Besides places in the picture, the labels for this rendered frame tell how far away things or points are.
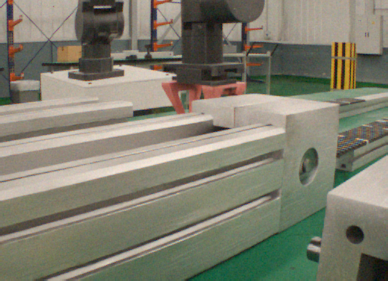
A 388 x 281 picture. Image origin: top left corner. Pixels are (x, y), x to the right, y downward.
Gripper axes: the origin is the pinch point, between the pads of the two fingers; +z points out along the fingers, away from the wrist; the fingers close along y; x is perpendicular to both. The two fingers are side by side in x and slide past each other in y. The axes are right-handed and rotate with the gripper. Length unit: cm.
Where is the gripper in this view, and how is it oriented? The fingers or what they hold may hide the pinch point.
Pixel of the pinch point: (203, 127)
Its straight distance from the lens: 57.1
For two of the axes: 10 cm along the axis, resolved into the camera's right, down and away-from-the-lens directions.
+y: 7.0, 1.6, -6.9
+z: 0.2, 9.7, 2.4
